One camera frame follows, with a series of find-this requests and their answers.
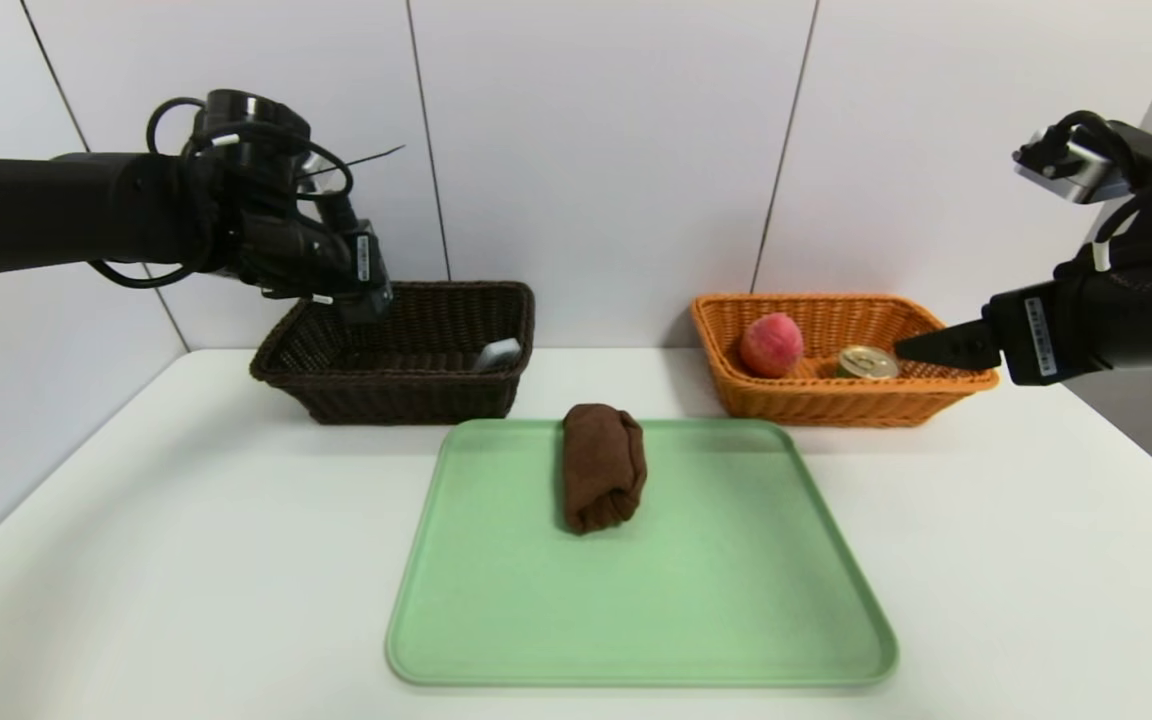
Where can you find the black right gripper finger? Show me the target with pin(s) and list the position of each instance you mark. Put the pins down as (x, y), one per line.
(951, 347)

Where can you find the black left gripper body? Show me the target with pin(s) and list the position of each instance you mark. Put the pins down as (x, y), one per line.
(367, 268)

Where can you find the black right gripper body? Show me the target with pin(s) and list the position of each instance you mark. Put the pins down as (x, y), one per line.
(1028, 337)

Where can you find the round tin can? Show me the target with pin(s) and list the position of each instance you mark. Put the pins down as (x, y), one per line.
(868, 363)

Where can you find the clear grey plastic case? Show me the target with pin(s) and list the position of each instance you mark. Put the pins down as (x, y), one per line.
(498, 355)

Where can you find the red peach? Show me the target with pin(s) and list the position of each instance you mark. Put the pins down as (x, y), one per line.
(771, 345)

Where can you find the brown towel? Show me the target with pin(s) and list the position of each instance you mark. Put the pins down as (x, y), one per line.
(604, 470)

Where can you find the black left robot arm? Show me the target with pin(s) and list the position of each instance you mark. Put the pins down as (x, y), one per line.
(86, 215)

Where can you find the orange wicker basket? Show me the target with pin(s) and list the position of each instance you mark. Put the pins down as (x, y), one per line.
(836, 400)

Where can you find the dark brown wicker basket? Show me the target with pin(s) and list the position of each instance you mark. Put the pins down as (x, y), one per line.
(406, 390)

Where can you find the light green plastic tray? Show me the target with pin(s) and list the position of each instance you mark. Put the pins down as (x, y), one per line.
(686, 600)

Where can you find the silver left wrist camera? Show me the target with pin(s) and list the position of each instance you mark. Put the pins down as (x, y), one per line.
(316, 170)

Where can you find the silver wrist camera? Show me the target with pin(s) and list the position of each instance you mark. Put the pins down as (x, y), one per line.
(316, 170)
(1071, 165)

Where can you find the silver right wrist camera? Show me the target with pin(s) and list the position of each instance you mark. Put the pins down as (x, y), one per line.
(1071, 165)

